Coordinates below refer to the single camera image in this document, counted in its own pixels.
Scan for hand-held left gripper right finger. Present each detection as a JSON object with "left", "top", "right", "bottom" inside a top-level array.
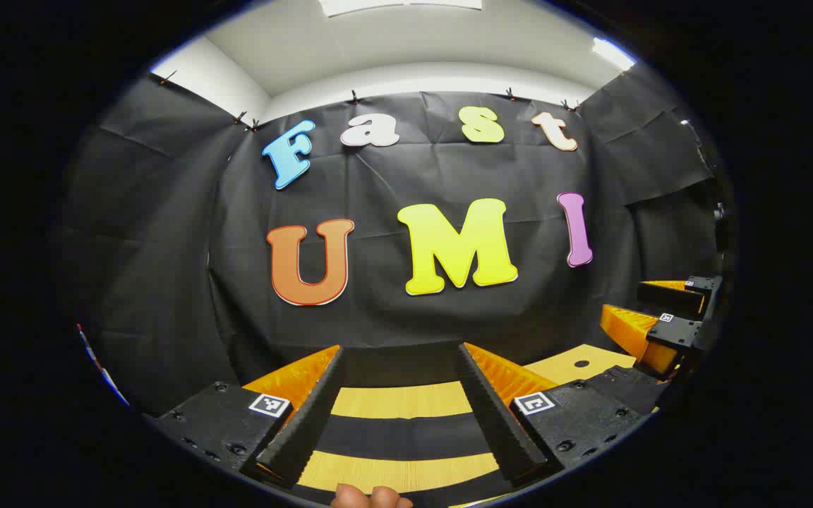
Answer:
[{"left": 457, "top": 342, "right": 656, "bottom": 489}]

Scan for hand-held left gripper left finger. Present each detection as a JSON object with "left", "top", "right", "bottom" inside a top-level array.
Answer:
[{"left": 144, "top": 344, "right": 348, "bottom": 489}]

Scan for black jeans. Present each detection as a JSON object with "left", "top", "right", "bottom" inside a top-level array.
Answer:
[{"left": 294, "top": 342, "right": 665, "bottom": 506}]

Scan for black backdrop cloth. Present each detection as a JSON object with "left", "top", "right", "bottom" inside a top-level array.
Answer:
[{"left": 50, "top": 67, "right": 732, "bottom": 417}]

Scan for white ceiling light panel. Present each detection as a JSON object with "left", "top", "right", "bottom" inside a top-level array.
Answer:
[{"left": 591, "top": 37, "right": 637, "bottom": 73}]

